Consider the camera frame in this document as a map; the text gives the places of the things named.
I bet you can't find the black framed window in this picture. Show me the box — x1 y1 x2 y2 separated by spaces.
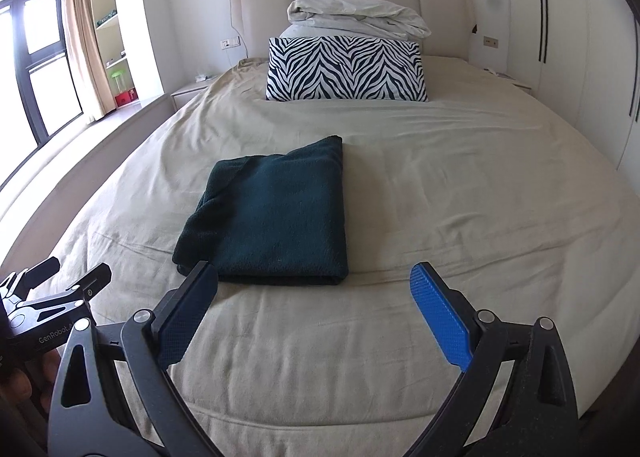
0 0 83 145

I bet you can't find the white shelf unit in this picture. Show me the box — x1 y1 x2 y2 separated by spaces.
87 0 138 110

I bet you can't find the beige bed sheet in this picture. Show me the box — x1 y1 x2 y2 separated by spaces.
0 54 640 457

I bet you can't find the white wardrobe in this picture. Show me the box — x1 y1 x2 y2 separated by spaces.
502 0 640 173

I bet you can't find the beige curtain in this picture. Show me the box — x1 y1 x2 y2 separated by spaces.
61 0 117 123

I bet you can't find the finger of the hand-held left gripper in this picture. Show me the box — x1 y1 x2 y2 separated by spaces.
10 263 112 328
0 257 62 304

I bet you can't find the dark green towel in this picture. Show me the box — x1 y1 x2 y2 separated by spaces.
172 136 349 286

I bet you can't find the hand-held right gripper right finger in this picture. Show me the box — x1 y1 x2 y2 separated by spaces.
402 262 583 457

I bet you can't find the zebra print pillow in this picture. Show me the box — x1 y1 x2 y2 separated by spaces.
265 36 429 102

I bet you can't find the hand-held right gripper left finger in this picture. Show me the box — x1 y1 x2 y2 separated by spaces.
47 261 226 457

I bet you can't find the white nightstand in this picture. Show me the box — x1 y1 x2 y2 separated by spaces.
482 68 533 95
171 74 221 110

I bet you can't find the beige padded headboard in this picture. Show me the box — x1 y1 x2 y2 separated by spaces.
229 0 475 60

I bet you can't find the folded white duvet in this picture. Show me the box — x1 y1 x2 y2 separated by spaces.
286 0 432 42

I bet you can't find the person's left hand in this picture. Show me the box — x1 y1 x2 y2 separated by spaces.
0 354 58 443

